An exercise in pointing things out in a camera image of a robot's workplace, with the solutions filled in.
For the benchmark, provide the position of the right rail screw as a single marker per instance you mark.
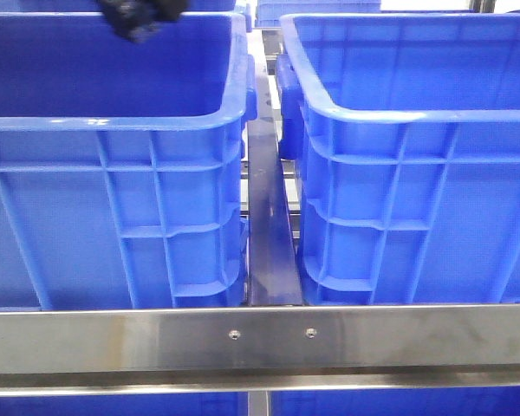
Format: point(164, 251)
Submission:
point(310, 333)

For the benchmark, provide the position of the rail screw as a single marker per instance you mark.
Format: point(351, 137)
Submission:
point(310, 333)
point(234, 334)

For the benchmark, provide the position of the blue plastic crate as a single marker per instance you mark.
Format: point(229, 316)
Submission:
point(120, 163)
point(409, 137)

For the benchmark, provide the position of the far left blue crate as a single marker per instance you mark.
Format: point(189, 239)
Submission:
point(241, 7)

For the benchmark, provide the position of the left rail screw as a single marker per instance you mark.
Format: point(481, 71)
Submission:
point(234, 334)

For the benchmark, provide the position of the lower right blue crate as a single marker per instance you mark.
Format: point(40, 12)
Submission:
point(415, 401)

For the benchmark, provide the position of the right blue plastic crate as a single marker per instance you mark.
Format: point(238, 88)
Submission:
point(409, 137)

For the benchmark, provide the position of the steel front rack rail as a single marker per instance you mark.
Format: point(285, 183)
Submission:
point(189, 350)

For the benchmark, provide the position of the far right blue crate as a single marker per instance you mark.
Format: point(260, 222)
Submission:
point(270, 11)

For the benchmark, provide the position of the steel vertical rack post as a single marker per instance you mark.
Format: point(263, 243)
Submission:
point(258, 403)

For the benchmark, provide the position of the lower left blue crate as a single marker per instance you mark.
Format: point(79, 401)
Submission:
point(138, 404)

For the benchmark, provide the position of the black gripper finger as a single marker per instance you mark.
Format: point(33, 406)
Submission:
point(170, 10)
point(131, 20)

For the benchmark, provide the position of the left blue plastic crate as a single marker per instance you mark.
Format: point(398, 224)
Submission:
point(120, 163)

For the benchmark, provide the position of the steel centre divider bar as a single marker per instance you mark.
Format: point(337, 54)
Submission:
point(274, 279)

